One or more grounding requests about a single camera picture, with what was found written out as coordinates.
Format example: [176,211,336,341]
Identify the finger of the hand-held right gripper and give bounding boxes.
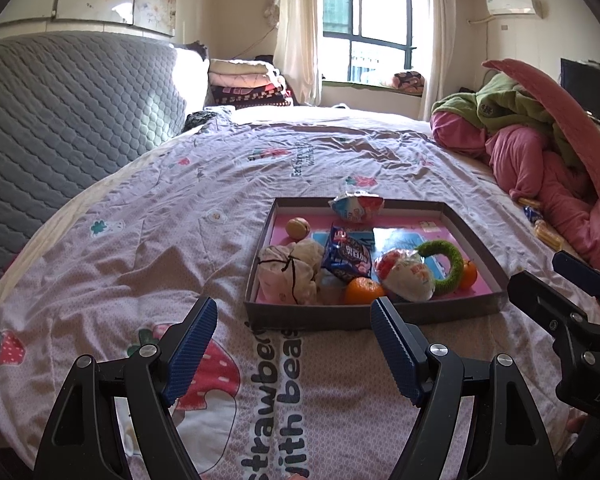
[507,270,588,346]
[552,251,600,298]

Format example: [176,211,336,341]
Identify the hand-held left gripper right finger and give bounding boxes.
[370,297,558,480]

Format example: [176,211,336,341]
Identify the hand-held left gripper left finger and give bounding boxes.
[34,296,218,480]

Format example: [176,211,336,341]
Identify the orange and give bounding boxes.
[459,260,479,291]
[344,277,387,306]

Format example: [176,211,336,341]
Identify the red and white snack bag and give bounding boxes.
[373,248,437,303]
[328,191,385,224]

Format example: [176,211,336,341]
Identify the green fluffy ring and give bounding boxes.
[417,240,465,296]

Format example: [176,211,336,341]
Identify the shallow brown cardboard box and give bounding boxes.
[243,197,510,332]

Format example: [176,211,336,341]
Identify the cream drawstring bag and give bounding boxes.
[256,239,327,306]

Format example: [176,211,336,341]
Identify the beige round fruit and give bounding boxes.
[286,217,311,241]

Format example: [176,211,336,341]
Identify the long yellow biscuit packet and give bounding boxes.
[534,222,564,252]

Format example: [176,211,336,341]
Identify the pink quilt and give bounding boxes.
[430,110,600,273]

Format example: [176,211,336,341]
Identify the long pink pillow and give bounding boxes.
[481,58,600,271]

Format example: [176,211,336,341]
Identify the black television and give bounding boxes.
[560,57,600,133]

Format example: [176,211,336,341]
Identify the dark cloth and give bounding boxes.
[184,105,236,133]

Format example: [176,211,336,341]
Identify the patterned cushion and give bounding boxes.
[392,71,426,95]

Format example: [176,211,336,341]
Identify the dark patterned folded blanket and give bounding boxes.
[210,85,296,109]

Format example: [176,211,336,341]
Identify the cream curtain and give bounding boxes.
[272,0,326,108]
[420,0,458,121]

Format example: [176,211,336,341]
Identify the white air conditioner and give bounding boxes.
[485,0,543,18]

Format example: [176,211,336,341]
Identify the pink folded blanket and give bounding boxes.
[210,72,287,90]

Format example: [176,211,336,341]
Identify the grey quilted headboard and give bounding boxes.
[0,30,188,301]

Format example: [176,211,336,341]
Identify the cream folded blanket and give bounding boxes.
[209,58,281,77]

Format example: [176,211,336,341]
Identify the window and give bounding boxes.
[321,0,433,86]

